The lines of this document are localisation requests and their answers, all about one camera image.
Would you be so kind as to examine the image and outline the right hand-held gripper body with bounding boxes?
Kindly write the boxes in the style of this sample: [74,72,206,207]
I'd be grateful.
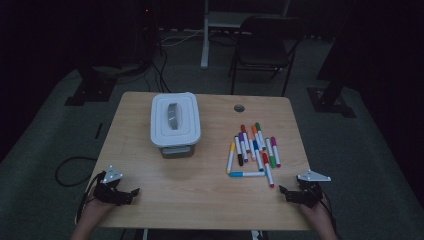
[285,169,332,209]

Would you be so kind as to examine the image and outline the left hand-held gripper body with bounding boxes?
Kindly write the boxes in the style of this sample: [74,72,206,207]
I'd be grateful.
[93,164,133,206]

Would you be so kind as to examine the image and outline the light green marker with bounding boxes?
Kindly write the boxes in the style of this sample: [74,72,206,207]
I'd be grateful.
[265,137,278,169]

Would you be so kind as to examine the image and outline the red marker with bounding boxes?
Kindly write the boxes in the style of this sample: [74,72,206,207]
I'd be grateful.
[261,152,276,189]

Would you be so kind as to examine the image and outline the light blue marker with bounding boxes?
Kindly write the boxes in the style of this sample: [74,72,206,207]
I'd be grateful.
[228,170,267,178]

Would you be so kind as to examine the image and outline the peach marker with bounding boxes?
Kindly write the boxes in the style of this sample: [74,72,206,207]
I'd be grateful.
[247,132,257,162]

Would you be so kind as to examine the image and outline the black marker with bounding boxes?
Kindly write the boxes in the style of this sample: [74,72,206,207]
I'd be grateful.
[234,135,244,167]

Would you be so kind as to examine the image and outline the clear grey storage box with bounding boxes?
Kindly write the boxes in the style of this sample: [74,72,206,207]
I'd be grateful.
[159,143,196,159]

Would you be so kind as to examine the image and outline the yellow marker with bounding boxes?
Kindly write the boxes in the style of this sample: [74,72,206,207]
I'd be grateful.
[226,142,236,175]

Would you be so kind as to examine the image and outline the white container lid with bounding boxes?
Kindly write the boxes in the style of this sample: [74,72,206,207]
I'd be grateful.
[149,92,202,149]

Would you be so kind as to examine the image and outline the orange marker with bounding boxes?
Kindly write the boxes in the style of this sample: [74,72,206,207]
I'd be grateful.
[250,124,264,153]

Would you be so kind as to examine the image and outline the dark green marker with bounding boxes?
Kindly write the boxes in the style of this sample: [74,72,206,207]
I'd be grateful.
[254,122,267,152]

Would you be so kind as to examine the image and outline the purple marker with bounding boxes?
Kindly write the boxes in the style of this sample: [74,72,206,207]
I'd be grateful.
[237,132,250,164]

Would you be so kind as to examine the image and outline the red-brown marker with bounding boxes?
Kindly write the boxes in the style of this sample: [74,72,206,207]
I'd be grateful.
[240,124,252,154]

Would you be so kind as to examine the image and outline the person's right hand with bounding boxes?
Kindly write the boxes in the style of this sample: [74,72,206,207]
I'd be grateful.
[299,199,329,223]

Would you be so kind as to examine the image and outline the person's left hand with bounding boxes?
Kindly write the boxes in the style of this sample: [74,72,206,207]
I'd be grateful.
[83,198,116,221]

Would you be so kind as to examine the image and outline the black stand base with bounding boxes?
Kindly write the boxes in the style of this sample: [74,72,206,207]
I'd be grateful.
[306,0,357,118]
[64,64,118,107]

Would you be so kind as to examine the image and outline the round grey stand base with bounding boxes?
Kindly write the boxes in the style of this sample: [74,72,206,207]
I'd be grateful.
[91,63,151,78]

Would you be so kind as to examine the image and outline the black folding chair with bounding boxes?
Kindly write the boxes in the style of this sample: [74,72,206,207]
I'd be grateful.
[228,15,306,98]

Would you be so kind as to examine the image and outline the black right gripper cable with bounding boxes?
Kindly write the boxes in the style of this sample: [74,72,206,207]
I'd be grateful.
[319,191,338,234]

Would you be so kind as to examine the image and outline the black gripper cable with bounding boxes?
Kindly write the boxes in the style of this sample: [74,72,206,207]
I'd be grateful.
[54,156,103,224]
[319,191,338,234]

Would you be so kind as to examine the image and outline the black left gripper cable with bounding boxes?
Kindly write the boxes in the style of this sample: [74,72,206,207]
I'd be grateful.
[54,156,103,224]

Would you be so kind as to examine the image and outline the black floor cables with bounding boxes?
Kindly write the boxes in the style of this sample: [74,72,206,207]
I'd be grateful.
[146,46,172,94]

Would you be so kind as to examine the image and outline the white metal desk frame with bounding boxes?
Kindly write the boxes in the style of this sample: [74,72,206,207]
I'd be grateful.
[199,0,291,70]

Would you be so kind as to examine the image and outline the white floor cable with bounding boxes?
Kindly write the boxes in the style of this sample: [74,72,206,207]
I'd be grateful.
[160,29,205,47]

